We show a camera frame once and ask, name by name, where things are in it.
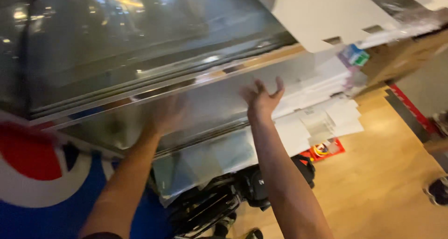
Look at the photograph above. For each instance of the white cardboard sheet with slots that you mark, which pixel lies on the white cardboard sheet with slots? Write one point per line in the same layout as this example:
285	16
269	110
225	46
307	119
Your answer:
315	15

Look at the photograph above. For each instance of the black folded cart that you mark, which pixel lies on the black folded cart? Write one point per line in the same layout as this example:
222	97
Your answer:
206	207

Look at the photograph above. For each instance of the small blue green carton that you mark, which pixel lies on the small blue green carton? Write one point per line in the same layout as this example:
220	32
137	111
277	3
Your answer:
354	55

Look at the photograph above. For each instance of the blue chest freezer glass lid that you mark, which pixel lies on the blue chest freezer glass lid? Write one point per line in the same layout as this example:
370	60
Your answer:
105	39

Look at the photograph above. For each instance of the stack of white flat cartons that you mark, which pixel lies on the stack of white flat cartons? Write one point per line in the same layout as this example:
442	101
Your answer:
315	127

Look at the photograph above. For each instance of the person's left fingers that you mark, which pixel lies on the person's left fingers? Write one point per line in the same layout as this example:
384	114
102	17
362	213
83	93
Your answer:
173	100

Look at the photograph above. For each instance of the person's left hand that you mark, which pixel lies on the person's left hand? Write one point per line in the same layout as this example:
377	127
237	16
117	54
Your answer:
169	114

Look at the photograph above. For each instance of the person's right hand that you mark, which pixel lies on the person's right hand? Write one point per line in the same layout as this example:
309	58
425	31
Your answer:
260	100

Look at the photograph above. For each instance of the black bag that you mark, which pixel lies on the black bag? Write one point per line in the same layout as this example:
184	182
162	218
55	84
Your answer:
257	188

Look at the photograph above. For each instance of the red packet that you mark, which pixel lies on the red packet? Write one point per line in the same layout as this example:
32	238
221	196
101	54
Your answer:
327	149

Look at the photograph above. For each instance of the clear plastic sheet pack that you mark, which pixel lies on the clear plastic sheet pack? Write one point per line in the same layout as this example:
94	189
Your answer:
206	160

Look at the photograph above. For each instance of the brown cardboard box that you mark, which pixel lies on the brown cardboard box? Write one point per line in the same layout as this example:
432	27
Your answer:
402	58

